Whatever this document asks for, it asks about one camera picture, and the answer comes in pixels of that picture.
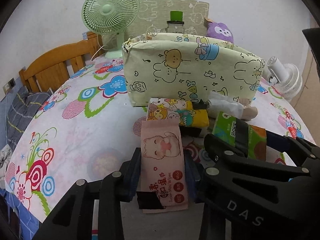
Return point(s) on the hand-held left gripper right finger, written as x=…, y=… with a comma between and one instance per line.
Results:
x=192, y=177

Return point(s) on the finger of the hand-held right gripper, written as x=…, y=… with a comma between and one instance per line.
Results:
x=225, y=151
x=280, y=138

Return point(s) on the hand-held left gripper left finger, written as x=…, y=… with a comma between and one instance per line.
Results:
x=131, y=180

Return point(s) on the green tissue pack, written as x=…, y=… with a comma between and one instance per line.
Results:
x=225, y=125

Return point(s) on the pink wet wipes pack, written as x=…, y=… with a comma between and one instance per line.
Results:
x=162, y=155

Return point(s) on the clear plastic packet beige cloth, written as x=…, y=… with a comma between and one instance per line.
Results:
x=225, y=105

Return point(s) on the white standing fan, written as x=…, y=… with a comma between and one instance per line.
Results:
x=290, y=80

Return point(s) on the beige wooden door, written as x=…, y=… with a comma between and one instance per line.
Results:
x=311, y=80

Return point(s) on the yellow cartoon tissue pack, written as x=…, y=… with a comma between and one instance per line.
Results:
x=170, y=112

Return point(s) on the yellow cartoon storage box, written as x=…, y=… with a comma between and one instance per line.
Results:
x=175, y=80

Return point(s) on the dark object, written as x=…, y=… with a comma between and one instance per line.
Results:
x=312, y=42

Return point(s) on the purple plush toy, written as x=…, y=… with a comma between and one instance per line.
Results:
x=220, y=32

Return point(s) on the blue plaid blanket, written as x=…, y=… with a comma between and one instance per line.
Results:
x=25, y=107

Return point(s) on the glass jar green lid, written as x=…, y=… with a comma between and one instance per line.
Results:
x=175, y=27

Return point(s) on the wooden headboard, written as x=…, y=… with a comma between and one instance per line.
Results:
x=50, y=65

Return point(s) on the green printed board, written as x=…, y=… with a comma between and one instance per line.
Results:
x=155, y=7

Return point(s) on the green desk fan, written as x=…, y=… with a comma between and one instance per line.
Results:
x=110, y=10

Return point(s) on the wall socket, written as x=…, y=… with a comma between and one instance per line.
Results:
x=10, y=83

